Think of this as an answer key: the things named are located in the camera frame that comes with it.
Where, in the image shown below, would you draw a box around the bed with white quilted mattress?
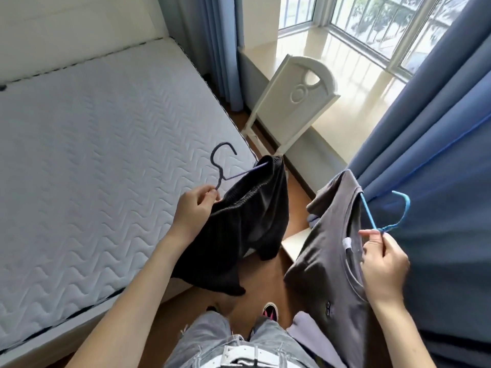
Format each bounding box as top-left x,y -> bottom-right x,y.
0,0 -> 262,368

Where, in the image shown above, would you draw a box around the person's right black shoe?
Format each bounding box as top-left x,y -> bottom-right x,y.
261,301 -> 280,323

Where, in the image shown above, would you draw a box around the grey-brown t-shirt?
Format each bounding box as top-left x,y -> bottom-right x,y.
283,169 -> 381,368

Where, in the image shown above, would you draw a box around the blue wire hanger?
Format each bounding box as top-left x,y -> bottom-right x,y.
358,190 -> 412,235

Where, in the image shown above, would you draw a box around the purple wire hanger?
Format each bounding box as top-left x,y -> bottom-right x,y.
210,142 -> 270,191

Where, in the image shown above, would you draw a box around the white carved chair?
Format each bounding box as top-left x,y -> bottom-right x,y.
240,54 -> 342,158

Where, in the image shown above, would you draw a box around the black long pants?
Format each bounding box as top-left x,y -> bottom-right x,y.
170,154 -> 291,297

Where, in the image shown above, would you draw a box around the person's left hand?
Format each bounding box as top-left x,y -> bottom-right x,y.
168,184 -> 222,246

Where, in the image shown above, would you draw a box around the white stool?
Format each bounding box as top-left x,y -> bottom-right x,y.
281,225 -> 315,264

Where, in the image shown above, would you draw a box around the person's left forearm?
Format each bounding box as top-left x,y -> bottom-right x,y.
65,233 -> 200,368

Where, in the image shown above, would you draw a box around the person's white belt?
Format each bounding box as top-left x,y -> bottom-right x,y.
219,343 -> 304,368

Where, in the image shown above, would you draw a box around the white window sill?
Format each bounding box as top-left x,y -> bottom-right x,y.
237,26 -> 408,187

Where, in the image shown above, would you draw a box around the blue curtain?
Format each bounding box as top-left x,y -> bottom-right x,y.
346,0 -> 491,368
156,0 -> 246,112

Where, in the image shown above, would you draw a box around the person's right forearm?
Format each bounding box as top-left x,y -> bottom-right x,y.
369,294 -> 438,368

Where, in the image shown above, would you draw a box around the white padded headboard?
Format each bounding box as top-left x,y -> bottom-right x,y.
0,0 -> 170,85

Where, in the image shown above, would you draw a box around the person's right hand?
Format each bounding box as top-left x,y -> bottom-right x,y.
359,228 -> 410,303

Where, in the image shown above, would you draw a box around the person's grey trousers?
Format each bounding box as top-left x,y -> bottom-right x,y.
164,311 -> 320,368

